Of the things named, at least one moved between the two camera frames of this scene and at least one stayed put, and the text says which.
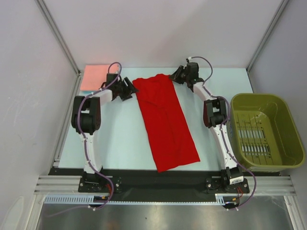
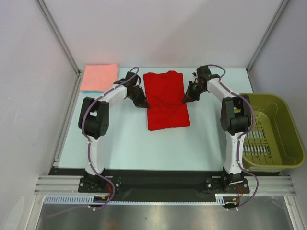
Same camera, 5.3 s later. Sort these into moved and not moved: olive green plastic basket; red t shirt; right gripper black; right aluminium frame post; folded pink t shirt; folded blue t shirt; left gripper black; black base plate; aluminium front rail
Moved: right gripper black; red t shirt; left gripper black
Not moved: aluminium front rail; folded blue t shirt; folded pink t shirt; olive green plastic basket; right aluminium frame post; black base plate
